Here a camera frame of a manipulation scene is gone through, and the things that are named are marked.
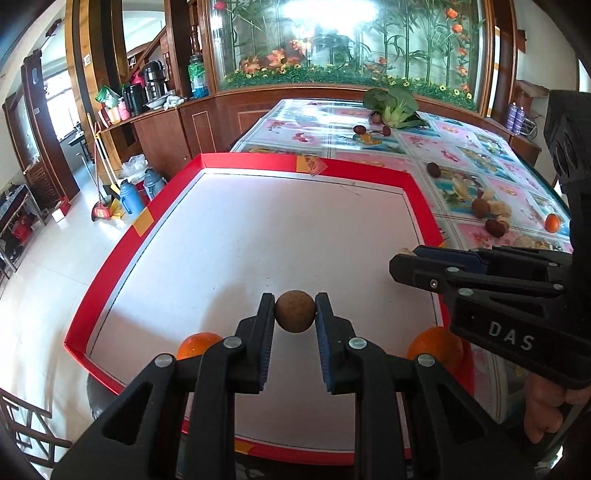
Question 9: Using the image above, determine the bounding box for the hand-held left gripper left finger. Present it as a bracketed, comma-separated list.
[51, 292, 278, 480]

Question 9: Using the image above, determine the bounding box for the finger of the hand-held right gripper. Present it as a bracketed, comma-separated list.
[389, 255, 572, 297]
[412, 245, 574, 271]

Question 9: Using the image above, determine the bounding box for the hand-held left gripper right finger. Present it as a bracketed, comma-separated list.
[315, 292, 539, 480]

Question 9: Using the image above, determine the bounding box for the tan round fruit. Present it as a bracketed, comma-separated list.
[275, 290, 317, 333]

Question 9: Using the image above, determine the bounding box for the red box with white inside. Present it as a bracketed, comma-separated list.
[64, 153, 476, 467]

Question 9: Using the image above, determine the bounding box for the person's right hand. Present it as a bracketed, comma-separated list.
[523, 371, 575, 445]

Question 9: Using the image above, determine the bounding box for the green leafy vegetable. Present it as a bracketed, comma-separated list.
[362, 87, 432, 129]

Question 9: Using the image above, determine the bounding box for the cardboard box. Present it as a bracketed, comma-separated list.
[514, 79, 550, 100]

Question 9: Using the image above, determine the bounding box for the white plastic bag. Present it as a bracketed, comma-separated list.
[121, 154, 148, 178]

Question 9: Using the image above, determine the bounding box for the wooden cabinet counter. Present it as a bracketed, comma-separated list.
[97, 83, 543, 185]

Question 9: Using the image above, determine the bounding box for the flower decorated glass panel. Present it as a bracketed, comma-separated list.
[205, 0, 490, 114]

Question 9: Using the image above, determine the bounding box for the wooden chair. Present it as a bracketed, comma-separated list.
[0, 388, 72, 467]

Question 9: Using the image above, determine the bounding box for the green label water bottle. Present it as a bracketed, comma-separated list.
[188, 53, 206, 99]

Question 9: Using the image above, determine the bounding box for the black kettle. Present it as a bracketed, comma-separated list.
[124, 84, 146, 116]

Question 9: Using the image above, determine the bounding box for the green snack bag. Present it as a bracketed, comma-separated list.
[95, 86, 122, 108]

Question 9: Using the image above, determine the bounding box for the yellow handled broom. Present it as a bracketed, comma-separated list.
[95, 127, 121, 204]

